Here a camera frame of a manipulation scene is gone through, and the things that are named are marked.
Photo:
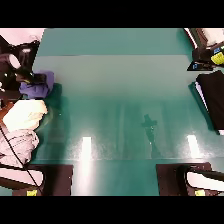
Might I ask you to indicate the blue T-shirt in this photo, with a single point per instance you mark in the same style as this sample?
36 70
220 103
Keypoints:
40 88

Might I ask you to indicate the pale grey garment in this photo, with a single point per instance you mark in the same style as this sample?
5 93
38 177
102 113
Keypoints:
18 145

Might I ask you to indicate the black garment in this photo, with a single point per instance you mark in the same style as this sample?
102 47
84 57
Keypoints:
215 96

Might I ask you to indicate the cream garment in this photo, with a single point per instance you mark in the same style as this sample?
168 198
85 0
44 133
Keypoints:
25 115

